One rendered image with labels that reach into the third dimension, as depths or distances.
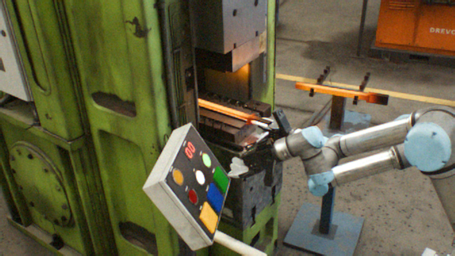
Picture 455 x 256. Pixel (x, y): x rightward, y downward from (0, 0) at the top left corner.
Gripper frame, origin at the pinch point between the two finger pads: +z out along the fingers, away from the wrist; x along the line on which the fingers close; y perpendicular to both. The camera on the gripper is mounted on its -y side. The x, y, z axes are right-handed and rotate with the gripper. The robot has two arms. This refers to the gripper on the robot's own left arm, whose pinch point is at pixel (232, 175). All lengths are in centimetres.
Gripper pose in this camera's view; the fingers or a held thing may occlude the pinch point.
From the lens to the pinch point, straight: 162.9
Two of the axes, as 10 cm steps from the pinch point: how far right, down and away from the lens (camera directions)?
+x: -1.8, 5.2, -8.4
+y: -5.2, -7.7, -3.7
